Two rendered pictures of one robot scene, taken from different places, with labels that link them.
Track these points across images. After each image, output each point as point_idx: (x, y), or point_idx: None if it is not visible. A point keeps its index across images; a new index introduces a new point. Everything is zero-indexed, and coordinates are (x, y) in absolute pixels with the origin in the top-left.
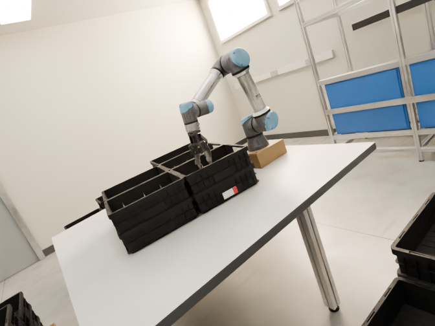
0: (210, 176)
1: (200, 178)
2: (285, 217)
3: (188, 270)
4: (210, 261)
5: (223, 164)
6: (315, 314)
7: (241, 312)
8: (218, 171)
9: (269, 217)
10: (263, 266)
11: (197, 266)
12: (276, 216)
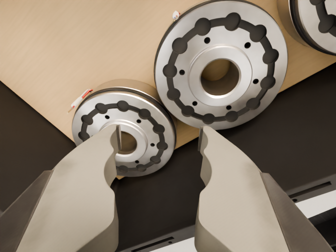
0: (193, 165)
1: (149, 200)
2: (323, 211)
3: (164, 250)
4: (193, 247)
5: (303, 139)
6: None
7: None
8: (244, 148)
9: (298, 203)
10: None
11: (175, 248)
12: (310, 205)
